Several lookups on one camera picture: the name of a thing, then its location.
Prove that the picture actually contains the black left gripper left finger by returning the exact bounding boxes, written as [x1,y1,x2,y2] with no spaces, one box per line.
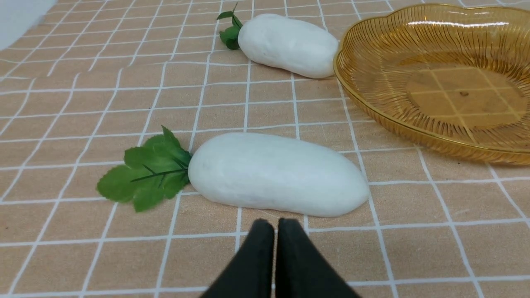
[201,219,275,298]

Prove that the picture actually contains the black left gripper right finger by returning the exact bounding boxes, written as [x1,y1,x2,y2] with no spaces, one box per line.
[275,218,360,298]

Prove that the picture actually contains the near white radish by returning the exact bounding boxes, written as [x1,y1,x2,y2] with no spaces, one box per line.
[96,127,370,217]

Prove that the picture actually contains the white radish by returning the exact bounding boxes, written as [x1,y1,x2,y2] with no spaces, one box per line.
[217,11,339,79]
[96,127,370,217]

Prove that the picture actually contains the far white radish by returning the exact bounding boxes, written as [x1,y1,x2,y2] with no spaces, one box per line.
[217,11,339,79]

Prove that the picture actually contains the amber ribbed plastic plate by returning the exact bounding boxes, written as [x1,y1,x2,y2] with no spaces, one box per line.
[334,4,530,165]

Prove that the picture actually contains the checkered orange tablecloth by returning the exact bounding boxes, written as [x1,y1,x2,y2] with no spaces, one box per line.
[0,0,529,298]

